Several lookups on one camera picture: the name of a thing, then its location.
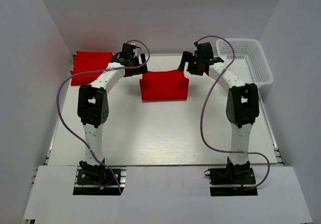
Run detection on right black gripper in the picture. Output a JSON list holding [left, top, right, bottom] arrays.
[[178, 51, 204, 76]]

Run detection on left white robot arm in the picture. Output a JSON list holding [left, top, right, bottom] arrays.
[[77, 40, 147, 165]]

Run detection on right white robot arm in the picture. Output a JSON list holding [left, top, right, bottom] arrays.
[[178, 42, 259, 183]]

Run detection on folded red t-shirt stack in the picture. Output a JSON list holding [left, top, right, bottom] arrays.
[[70, 51, 113, 86]]

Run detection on white plastic basket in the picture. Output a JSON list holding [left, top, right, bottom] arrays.
[[216, 38, 273, 88]]

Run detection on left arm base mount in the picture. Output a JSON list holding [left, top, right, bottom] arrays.
[[73, 161, 126, 196]]

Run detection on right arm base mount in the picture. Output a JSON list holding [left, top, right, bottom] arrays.
[[204, 159, 258, 197]]

